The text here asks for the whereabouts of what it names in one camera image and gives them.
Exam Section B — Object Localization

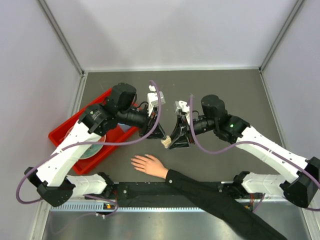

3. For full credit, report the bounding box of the beige nail polish bottle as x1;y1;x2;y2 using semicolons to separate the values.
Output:
161;135;172;149

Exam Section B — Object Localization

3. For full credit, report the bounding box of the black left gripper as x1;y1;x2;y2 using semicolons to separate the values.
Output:
118;103;167;140

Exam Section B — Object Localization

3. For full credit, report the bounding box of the red plastic tray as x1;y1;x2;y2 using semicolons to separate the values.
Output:
48;87;140;175

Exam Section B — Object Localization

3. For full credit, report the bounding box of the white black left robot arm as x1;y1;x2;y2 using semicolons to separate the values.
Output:
24;80;166;207

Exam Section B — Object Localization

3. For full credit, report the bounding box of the person's bare hand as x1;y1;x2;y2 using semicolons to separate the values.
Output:
131;154;169;179

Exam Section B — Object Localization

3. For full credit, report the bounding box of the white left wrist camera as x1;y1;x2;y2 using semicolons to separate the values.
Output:
147;85;159;117

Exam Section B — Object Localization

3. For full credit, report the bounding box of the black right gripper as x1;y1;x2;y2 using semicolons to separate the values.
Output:
167;115;217;150

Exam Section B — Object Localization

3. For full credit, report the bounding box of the grey slotted cable duct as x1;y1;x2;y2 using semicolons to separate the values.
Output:
49;201;118;212

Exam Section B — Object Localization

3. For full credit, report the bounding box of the black sleeved forearm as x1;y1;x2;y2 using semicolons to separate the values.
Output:
165;169;286;240

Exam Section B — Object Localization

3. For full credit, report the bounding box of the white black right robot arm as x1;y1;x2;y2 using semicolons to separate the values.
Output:
169;94;320;209

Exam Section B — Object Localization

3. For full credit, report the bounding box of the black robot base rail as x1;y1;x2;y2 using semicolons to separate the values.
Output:
109;181;251;208

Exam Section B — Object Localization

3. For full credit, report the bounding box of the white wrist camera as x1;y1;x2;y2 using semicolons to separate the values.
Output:
147;85;159;117
174;100;190;115

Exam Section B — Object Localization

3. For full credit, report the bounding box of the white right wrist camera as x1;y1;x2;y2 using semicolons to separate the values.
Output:
174;100;190;115

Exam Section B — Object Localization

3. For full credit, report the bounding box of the blue plastic cup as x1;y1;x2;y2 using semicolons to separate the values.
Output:
118;123;132;133

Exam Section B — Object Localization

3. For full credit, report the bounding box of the clear pink glass plate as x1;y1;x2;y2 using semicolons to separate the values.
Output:
64;126;107;160

